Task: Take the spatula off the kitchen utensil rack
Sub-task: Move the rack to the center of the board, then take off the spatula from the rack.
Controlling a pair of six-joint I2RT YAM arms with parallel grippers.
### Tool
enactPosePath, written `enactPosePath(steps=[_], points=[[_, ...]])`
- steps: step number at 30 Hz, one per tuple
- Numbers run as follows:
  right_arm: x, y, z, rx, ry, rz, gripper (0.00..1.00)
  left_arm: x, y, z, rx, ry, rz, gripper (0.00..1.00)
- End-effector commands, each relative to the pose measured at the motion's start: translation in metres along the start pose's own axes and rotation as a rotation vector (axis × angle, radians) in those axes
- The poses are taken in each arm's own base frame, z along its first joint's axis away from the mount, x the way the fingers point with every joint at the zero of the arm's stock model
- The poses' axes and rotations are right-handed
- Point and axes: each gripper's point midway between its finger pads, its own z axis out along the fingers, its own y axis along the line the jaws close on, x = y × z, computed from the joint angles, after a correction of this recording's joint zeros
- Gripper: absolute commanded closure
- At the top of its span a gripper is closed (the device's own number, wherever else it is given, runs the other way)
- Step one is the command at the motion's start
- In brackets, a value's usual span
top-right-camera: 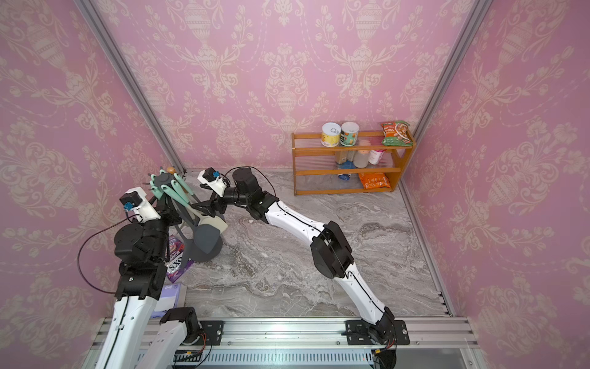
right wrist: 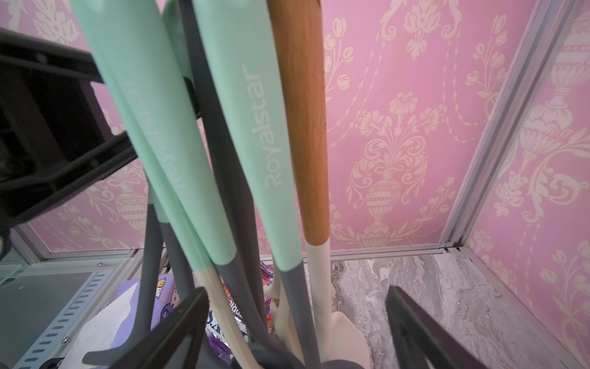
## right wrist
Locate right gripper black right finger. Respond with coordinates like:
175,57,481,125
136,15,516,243
386,285,485,369

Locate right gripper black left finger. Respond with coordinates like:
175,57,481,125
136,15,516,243
112,287,209,369

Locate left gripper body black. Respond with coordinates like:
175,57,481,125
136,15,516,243
1,29,137,231

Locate grey utensil rack stand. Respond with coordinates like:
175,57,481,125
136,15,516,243
177,0,365,369

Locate grey spatula mint handle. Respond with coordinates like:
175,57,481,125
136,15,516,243
72,1,290,368
193,1,322,368

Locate cream spatula mint handle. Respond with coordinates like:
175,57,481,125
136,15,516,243
91,54,264,369

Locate cream spatula wooden handle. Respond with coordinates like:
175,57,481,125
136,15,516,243
268,1,370,368

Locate purple candy bag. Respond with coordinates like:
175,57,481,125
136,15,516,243
197,258,268,368

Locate purple tissue box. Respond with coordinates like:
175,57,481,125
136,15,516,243
60,274,181,368

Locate aluminium front rail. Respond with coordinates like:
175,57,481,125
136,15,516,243
1,257,141,368

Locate cream spoon mint handle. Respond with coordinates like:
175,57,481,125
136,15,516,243
82,184,195,366

